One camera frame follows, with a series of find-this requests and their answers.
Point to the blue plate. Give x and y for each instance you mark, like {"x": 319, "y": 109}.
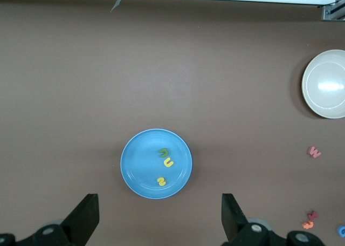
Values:
{"x": 143, "y": 165}

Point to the orange foam letter t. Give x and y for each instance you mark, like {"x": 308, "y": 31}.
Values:
{"x": 308, "y": 225}

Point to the beige plate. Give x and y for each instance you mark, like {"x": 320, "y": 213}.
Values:
{"x": 326, "y": 84}

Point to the aluminium table edge bracket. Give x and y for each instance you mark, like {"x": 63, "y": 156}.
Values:
{"x": 332, "y": 12}

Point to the yellow foam letter u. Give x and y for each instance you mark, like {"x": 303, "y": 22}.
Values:
{"x": 167, "y": 164}

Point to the green foam letter u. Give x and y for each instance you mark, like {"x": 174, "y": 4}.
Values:
{"x": 163, "y": 150}

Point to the grey tape flap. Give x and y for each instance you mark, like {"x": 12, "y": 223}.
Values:
{"x": 117, "y": 3}

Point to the red foam letter w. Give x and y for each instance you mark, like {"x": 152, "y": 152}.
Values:
{"x": 314, "y": 152}

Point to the blue foam letter D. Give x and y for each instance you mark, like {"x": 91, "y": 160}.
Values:
{"x": 341, "y": 231}

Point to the yellow foam letter s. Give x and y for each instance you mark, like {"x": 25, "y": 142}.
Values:
{"x": 161, "y": 181}

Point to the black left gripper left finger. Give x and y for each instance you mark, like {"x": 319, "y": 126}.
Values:
{"x": 78, "y": 224}

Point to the dark red foam letter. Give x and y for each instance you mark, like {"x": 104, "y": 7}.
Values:
{"x": 312, "y": 215}

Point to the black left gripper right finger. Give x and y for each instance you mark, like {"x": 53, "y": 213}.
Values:
{"x": 237, "y": 229}

